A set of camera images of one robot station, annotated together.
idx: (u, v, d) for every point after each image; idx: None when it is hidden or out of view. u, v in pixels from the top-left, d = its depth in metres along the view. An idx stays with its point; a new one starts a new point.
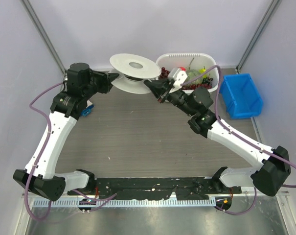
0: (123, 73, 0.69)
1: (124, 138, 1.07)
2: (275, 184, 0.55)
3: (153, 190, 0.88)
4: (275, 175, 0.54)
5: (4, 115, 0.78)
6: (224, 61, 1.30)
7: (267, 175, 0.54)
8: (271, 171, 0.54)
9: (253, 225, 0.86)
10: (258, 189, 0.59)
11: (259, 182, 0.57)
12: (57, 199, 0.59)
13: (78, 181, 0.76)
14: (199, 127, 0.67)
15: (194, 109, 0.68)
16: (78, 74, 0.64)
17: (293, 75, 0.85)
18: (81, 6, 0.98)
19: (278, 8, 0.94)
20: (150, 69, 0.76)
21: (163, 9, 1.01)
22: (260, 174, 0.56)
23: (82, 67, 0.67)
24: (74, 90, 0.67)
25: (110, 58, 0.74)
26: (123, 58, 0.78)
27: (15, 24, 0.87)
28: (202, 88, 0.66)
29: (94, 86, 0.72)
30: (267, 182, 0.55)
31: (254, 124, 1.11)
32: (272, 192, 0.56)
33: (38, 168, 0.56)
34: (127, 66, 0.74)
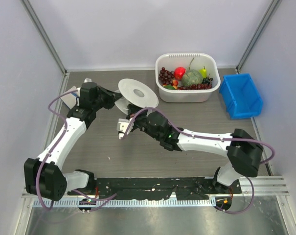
0: (127, 97, 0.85)
1: (124, 138, 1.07)
2: (250, 165, 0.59)
3: (153, 190, 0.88)
4: (244, 157, 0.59)
5: (4, 115, 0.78)
6: (224, 61, 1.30)
7: (238, 160, 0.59)
8: (238, 154, 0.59)
9: (253, 225, 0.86)
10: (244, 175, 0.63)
11: (239, 169, 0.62)
12: (57, 199, 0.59)
13: (78, 182, 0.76)
14: (171, 146, 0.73)
15: (157, 131, 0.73)
16: (90, 91, 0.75)
17: (293, 74, 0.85)
18: (81, 6, 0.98)
19: (278, 8, 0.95)
20: (145, 101, 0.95)
21: (163, 9, 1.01)
22: (234, 161, 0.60)
23: (93, 85, 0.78)
24: (85, 104, 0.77)
25: (120, 82, 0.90)
26: (128, 84, 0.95)
27: (15, 23, 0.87)
28: (153, 112, 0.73)
29: (101, 102, 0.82)
30: (242, 166, 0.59)
31: (254, 124, 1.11)
32: (253, 173, 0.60)
33: (51, 156, 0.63)
34: (131, 93, 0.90)
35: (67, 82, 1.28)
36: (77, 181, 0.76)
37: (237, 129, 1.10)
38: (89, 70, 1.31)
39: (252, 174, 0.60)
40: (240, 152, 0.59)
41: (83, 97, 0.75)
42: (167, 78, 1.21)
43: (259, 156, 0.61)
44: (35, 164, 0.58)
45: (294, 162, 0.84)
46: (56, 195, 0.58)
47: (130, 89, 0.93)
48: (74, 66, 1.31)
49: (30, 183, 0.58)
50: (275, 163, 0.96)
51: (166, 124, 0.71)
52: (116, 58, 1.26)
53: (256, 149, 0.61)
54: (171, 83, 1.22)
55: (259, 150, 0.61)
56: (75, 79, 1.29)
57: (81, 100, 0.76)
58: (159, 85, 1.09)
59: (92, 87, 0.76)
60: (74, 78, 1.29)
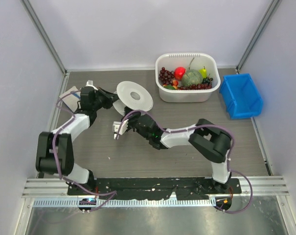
0: (124, 101, 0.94)
1: (124, 138, 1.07)
2: (212, 150, 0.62)
3: (153, 190, 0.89)
4: (205, 143, 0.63)
5: (4, 115, 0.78)
6: (224, 61, 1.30)
7: (196, 144, 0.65)
8: (198, 140, 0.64)
9: (253, 225, 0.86)
10: (214, 161, 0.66)
11: (205, 154, 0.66)
12: (64, 171, 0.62)
13: (79, 175, 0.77)
14: (158, 145, 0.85)
15: (147, 132, 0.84)
16: (89, 95, 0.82)
17: (293, 74, 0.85)
18: (81, 6, 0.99)
19: (278, 8, 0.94)
20: (141, 103, 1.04)
21: (163, 9, 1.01)
22: (199, 148, 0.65)
23: (91, 89, 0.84)
24: (86, 106, 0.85)
25: (118, 86, 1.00)
26: (127, 88, 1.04)
27: (16, 24, 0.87)
28: (143, 115, 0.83)
29: (100, 103, 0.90)
30: (203, 149, 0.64)
31: (254, 124, 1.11)
32: (217, 157, 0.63)
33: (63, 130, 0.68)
34: (128, 96, 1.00)
35: (67, 82, 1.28)
36: (78, 174, 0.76)
37: (237, 129, 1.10)
38: (89, 70, 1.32)
39: (218, 158, 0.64)
40: (198, 137, 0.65)
41: (83, 101, 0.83)
42: (167, 78, 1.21)
43: (223, 141, 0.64)
44: (48, 136, 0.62)
45: (294, 162, 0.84)
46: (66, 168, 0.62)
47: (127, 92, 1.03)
48: (74, 66, 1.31)
49: (41, 154, 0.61)
50: (275, 163, 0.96)
51: (153, 126, 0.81)
52: (115, 58, 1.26)
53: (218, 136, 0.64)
54: (171, 83, 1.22)
55: (223, 136, 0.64)
56: (75, 79, 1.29)
57: (81, 104, 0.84)
58: (159, 85, 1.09)
59: (90, 91, 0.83)
60: (74, 78, 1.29)
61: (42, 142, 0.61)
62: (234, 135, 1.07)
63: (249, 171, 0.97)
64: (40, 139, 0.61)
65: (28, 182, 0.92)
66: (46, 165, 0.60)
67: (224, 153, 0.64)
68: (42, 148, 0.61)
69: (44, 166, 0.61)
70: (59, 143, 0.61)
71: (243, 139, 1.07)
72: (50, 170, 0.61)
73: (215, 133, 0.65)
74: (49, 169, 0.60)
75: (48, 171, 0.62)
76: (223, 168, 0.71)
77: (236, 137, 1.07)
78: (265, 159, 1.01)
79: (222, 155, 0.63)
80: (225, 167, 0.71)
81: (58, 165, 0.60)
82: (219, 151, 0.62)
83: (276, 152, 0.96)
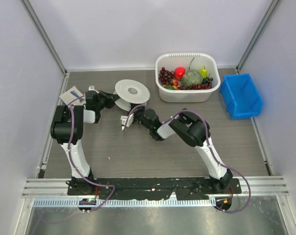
0: (123, 97, 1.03)
1: (124, 138, 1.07)
2: (188, 134, 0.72)
3: (153, 190, 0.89)
4: (183, 129, 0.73)
5: (4, 115, 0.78)
6: (224, 61, 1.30)
7: (175, 128, 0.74)
8: (177, 126, 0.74)
9: (253, 225, 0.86)
10: (191, 145, 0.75)
11: (184, 138, 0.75)
12: (76, 136, 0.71)
13: (82, 163, 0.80)
14: (156, 136, 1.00)
15: (149, 124, 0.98)
16: (93, 98, 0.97)
17: (293, 74, 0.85)
18: (81, 6, 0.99)
19: (278, 8, 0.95)
20: (141, 96, 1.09)
21: (163, 9, 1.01)
22: (178, 132, 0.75)
23: (94, 93, 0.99)
24: (91, 107, 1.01)
25: (116, 86, 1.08)
26: (125, 85, 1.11)
27: (16, 24, 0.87)
28: (150, 109, 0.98)
29: (102, 104, 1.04)
30: (180, 132, 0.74)
31: (254, 124, 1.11)
32: (193, 142, 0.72)
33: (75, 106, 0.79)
34: (126, 92, 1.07)
35: (67, 82, 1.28)
36: (82, 161, 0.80)
37: (237, 129, 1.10)
38: (88, 70, 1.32)
39: (193, 143, 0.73)
40: (177, 122, 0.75)
41: (88, 102, 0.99)
42: (167, 78, 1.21)
43: (198, 127, 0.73)
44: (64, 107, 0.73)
45: (294, 162, 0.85)
46: (79, 133, 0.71)
47: (127, 88, 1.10)
48: (74, 66, 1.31)
49: (56, 119, 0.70)
50: (275, 163, 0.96)
51: (156, 119, 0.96)
52: (115, 58, 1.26)
53: (195, 124, 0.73)
54: (171, 83, 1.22)
55: (200, 123, 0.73)
56: (75, 79, 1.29)
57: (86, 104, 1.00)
58: (159, 85, 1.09)
59: (93, 95, 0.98)
60: (74, 78, 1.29)
61: (59, 110, 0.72)
62: (235, 135, 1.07)
63: (249, 171, 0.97)
64: (57, 109, 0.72)
65: (28, 181, 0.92)
66: (61, 129, 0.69)
67: (199, 139, 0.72)
68: (59, 114, 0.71)
69: (58, 129, 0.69)
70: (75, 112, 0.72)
71: (243, 139, 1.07)
72: (63, 135, 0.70)
73: (193, 121, 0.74)
74: (63, 132, 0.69)
75: (60, 136, 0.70)
76: (208, 155, 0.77)
77: (237, 137, 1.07)
78: (265, 159, 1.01)
79: (195, 139, 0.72)
80: (212, 157, 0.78)
81: (73, 127, 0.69)
82: (194, 136, 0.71)
83: (276, 152, 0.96)
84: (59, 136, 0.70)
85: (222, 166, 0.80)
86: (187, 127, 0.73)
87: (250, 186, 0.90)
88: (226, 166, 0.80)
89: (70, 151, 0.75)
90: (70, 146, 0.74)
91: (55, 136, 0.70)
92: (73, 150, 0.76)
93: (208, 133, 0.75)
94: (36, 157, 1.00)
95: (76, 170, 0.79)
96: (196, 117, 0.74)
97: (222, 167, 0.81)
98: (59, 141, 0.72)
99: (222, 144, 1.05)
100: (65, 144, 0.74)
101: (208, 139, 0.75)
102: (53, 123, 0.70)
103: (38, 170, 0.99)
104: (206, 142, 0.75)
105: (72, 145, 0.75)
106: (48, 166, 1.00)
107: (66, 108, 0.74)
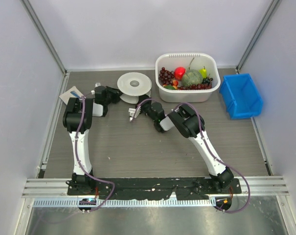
0: (126, 93, 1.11)
1: (124, 138, 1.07)
2: (182, 126, 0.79)
3: (153, 190, 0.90)
4: (179, 120, 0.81)
5: (4, 115, 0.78)
6: (224, 61, 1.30)
7: (173, 118, 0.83)
8: (174, 117, 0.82)
9: (253, 225, 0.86)
10: (185, 137, 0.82)
11: (179, 129, 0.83)
12: (83, 126, 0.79)
13: (85, 157, 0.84)
14: (159, 129, 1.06)
15: (154, 116, 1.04)
16: (101, 93, 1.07)
17: (293, 74, 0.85)
18: (81, 6, 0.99)
19: (278, 9, 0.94)
20: (144, 85, 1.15)
21: (163, 9, 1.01)
22: (175, 123, 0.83)
23: (102, 88, 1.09)
24: (100, 101, 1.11)
25: (118, 82, 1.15)
26: (127, 78, 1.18)
27: (16, 23, 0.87)
28: (158, 103, 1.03)
29: (109, 99, 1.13)
30: (176, 123, 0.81)
31: (254, 124, 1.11)
32: (186, 133, 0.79)
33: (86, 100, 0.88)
34: (129, 86, 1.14)
35: (67, 82, 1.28)
36: (85, 156, 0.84)
37: (237, 129, 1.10)
38: (88, 70, 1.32)
39: (187, 134, 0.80)
40: (175, 114, 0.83)
41: (97, 97, 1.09)
42: (167, 78, 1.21)
43: (193, 120, 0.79)
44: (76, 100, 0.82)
45: (294, 162, 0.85)
46: (87, 123, 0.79)
47: (129, 81, 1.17)
48: (74, 66, 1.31)
49: (68, 110, 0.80)
50: (275, 163, 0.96)
51: (161, 113, 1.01)
52: (115, 58, 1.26)
53: (191, 117, 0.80)
54: (171, 83, 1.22)
55: (195, 117, 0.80)
56: (75, 79, 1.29)
57: (96, 98, 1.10)
58: (159, 85, 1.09)
59: (102, 89, 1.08)
60: (74, 78, 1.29)
61: (71, 102, 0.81)
62: (235, 135, 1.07)
63: (249, 171, 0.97)
64: (70, 100, 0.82)
65: (28, 181, 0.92)
66: (72, 118, 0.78)
67: (193, 130, 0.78)
68: (71, 105, 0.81)
69: (70, 119, 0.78)
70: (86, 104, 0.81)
71: (243, 139, 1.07)
72: (73, 124, 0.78)
73: (189, 114, 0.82)
74: (73, 121, 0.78)
75: (70, 125, 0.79)
76: (203, 148, 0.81)
77: (237, 137, 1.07)
78: (265, 159, 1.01)
79: (189, 130, 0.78)
80: (207, 152, 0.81)
81: (83, 117, 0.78)
82: (188, 128, 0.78)
83: (275, 152, 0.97)
84: (69, 124, 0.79)
85: (219, 161, 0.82)
86: (183, 119, 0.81)
87: (250, 186, 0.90)
88: (224, 162, 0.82)
89: (76, 140, 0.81)
90: (78, 135, 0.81)
91: (65, 124, 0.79)
92: (80, 140, 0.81)
93: (203, 127, 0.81)
94: (36, 157, 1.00)
95: (79, 163, 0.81)
96: (193, 111, 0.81)
97: (218, 162, 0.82)
98: (68, 129, 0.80)
99: (222, 144, 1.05)
100: (73, 133, 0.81)
101: (202, 131, 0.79)
102: (65, 112, 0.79)
103: (38, 170, 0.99)
104: (200, 134, 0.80)
105: (80, 134, 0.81)
106: (48, 166, 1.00)
107: (78, 101, 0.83)
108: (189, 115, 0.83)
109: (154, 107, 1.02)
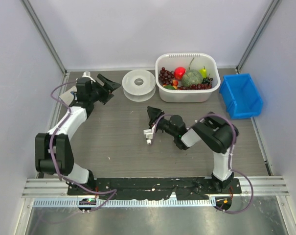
0: (144, 93, 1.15)
1: (124, 138, 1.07)
2: (215, 140, 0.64)
3: (153, 190, 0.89)
4: (209, 132, 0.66)
5: (4, 114, 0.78)
6: (224, 61, 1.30)
7: (200, 130, 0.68)
8: (202, 129, 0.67)
9: (252, 225, 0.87)
10: (214, 151, 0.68)
11: (208, 143, 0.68)
12: (66, 170, 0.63)
13: (78, 175, 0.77)
14: (181, 144, 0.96)
15: (175, 132, 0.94)
16: (85, 85, 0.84)
17: (293, 74, 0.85)
18: (81, 7, 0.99)
19: (278, 9, 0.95)
20: (148, 78, 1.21)
21: (163, 9, 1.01)
22: (202, 136, 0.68)
23: (87, 80, 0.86)
24: (83, 98, 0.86)
25: (128, 91, 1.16)
26: (128, 83, 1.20)
27: (16, 23, 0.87)
28: (178, 116, 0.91)
29: (96, 95, 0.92)
30: (206, 136, 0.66)
31: (254, 124, 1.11)
32: (217, 147, 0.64)
33: (60, 129, 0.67)
34: (138, 88, 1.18)
35: (67, 81, 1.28)
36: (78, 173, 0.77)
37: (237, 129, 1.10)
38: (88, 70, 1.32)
39: (217, 149, 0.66)
40: (202, 126, 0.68)
41: (80, 91, 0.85)
42: (167, 78, 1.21)
43: (225, 131, 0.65)
44: (46, 137, 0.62)
45: (293, 161, 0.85)
46: (67, 167, 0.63)
47: (132, 85, 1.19)
48: (74, 66, 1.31)
49: (40, 157, 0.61)
50: (275, 163, 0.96)
51: (182, 127, 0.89)
52: (115, 58, 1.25)
53: (223, 128, 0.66)
54: (171, 83, 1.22)
55: (228, 128, 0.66)
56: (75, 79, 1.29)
57: (78, 94, 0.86)
58: (159, 85, 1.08)
59: (86, 81, 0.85)
60: (75, 78, 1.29)
61: (39, 143, 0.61)
62: None
63: (249, 171, 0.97)
64: (36, 141, 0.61)
65: (28, 181, 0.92)
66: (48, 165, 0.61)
67: (226, 144, 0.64)
68: (41, 150, 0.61)
69: (45, 167, 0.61)
70: (58, 144, 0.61)
71: (243, 139, 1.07)
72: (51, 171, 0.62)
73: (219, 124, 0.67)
74: (50, 169, 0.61)
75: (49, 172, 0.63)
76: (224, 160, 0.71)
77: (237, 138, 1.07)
78: (265, 159, 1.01)
79: (222, 144, 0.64)
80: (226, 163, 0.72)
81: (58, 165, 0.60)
82: (220, 141, 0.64)
83: (276, 152, 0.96)
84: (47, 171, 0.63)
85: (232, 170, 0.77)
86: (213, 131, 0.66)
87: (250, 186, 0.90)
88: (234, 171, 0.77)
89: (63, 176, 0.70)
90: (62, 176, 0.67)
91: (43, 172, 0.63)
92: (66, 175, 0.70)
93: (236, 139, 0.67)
94: None
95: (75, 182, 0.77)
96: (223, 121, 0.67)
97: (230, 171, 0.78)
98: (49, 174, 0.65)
99: None
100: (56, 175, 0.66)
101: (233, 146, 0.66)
102: (37, 159, 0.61)
103: None
104: (230, 149, 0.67)
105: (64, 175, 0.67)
106: None
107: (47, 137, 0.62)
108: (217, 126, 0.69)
109: (174, 121, 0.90)
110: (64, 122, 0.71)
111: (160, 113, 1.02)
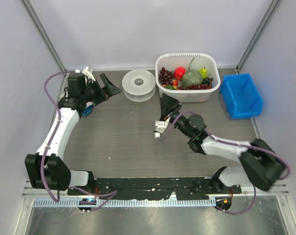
0: (144, 93, 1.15)
1: (124, 138, 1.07)
2: (264, 179, 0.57)
3: (153, 190, 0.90)
4: (260, 169, 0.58)
5: (4, 114, 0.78)
6: (224, 61, 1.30)
7: (247, 163, 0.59)
8: (250, 163, 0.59)
9: (253, 225, 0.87)
10: (254, 185, 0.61)
11: (251, 177, 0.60)
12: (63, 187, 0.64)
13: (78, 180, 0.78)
14: (197, 147, 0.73)
15: (191, 132, 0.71)
16: (78, 80, 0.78)
17: (293, 74, 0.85)
18: (81, 6, 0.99)
19: (278, 9, 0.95)
20: (148, 78, 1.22)
21: (163, 9, 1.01)
22: (247, 169, 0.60)
23: (80, 75, 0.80)
24: (75, 94, 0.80)
25: (128, 91, 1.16)
26: (128, 83, 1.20)
27: (16, 23, 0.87)
28: (197, 115, 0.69)
29: (90, 94, 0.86)
30: (253, 171, 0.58)
31: (254, 124, 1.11)
32: (263, 186, 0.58)
33: (50, 148, 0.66)
34: (138, 87, 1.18)
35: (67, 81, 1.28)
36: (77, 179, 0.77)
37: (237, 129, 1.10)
38: None
39: (261, 186, 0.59)
40: (252, 158, 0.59)
41: (71, 86, 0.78)
42: (167, 78, 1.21)
43: (275, 169, 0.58)
44: (36, 158, 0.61)
45: (294, 161, 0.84)
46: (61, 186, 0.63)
47: (132, 85, 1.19)
48: (74, 66, 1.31)
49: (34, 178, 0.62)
50: None
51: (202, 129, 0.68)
52: (115, 58, 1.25)
53: (273, 166, 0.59)
54: (171, 83, 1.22)
55: (278, 165, 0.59)
56: None
57: (69, 89, 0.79)
58: (159, 85, 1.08)
59: (79, 76, 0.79)
60: None
61: (31, 167, 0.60)
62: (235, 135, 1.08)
63: None
64: (27, 167, 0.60)
65: (28, 181, 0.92)
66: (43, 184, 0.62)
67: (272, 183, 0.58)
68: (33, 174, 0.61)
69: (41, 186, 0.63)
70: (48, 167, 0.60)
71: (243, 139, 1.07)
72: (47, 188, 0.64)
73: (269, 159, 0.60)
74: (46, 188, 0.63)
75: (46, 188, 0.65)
76: None
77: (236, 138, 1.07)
78: None
79: (270, 184, 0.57)
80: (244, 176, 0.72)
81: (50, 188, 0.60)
82: (268, 179, 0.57)
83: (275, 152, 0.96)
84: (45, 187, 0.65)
85: None
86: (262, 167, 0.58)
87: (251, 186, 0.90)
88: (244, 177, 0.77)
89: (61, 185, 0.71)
90: None
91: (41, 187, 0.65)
92: None
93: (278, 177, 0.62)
94: None
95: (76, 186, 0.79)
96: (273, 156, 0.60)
97: None
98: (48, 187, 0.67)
99: None
100: None
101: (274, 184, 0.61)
102: (33, 180, 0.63)
103: None
104: None
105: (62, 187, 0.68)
106: None
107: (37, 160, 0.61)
108: (262, 156, 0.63)
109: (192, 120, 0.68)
110: (54, 136, 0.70)
111: (177, 104, 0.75)
